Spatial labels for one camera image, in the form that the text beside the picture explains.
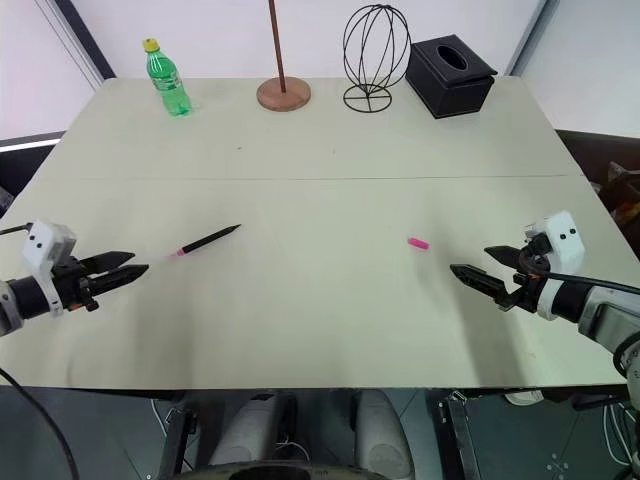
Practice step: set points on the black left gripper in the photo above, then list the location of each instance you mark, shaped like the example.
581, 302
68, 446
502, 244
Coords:
70, 282

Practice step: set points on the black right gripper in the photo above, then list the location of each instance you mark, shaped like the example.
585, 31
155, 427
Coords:
530, 280

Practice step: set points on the pink pen cap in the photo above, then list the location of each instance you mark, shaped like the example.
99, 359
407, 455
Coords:
418, 243

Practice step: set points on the black pen with pink band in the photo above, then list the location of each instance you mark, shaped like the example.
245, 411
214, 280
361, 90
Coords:
205, 241

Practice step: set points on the green plastic bottle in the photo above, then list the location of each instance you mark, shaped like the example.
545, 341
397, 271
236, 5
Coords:
169, 82

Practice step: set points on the brown clutter beside table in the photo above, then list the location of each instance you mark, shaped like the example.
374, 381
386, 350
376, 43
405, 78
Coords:
620, 192

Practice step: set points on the black metal table leg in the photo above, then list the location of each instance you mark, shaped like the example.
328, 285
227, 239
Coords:
462, 435
177, 440

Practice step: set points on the black tissue box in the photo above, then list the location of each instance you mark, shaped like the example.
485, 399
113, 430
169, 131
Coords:
450, 75

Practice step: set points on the grey rounded robot leg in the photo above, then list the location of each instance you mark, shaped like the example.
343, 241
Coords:
250, 430
382, 435

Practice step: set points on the wooden pole stand round base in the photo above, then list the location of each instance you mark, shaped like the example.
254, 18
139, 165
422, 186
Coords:
283, 92

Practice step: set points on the dark rounded robot waist shape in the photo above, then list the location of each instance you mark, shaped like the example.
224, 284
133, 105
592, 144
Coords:
280, 472

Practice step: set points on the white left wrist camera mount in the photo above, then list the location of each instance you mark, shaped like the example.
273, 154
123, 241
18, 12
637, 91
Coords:
47, 245

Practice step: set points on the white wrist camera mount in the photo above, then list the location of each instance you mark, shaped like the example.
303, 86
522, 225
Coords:
565, 240
47, 245

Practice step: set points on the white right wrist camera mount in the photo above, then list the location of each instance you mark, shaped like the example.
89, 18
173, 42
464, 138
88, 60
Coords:
565, 240

